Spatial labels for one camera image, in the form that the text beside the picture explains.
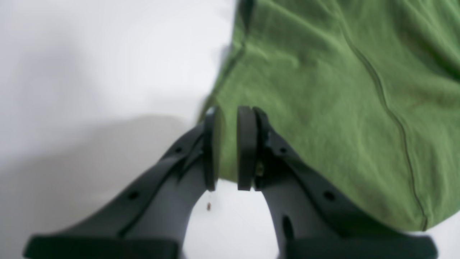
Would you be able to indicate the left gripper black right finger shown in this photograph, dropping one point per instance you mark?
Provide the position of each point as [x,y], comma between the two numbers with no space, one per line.
[312,218]

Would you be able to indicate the green T-shirt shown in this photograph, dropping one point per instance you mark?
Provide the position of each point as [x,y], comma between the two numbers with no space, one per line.
[365,91]

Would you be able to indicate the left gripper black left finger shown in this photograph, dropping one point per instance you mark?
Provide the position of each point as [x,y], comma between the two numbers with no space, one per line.
[149,218]

